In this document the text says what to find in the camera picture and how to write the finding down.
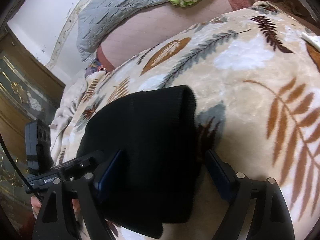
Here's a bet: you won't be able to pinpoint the colourful small items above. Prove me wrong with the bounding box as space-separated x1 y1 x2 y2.
85 59 105 77

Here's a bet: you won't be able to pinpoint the grey quilted blanket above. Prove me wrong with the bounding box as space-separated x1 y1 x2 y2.
76 0 167 62

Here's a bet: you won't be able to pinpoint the pink quilted mattress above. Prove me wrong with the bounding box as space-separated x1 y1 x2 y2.
97 0 277 72

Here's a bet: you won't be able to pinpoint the black pants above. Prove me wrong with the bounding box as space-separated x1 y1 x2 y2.
77 86 202 239

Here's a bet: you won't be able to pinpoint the wooden glass door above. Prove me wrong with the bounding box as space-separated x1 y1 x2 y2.
1 27 65 230

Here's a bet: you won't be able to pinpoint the person's left hand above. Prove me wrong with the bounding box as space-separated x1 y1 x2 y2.
30 195 82 221

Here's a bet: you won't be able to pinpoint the leaf pattern beige blanket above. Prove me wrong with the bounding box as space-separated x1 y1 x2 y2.
56 1 319 239

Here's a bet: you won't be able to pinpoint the beige crumpled cloth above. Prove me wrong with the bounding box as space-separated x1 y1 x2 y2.
49 76 87 165

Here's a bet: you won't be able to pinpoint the black camera box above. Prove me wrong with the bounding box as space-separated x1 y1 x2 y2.
25 119 53 176

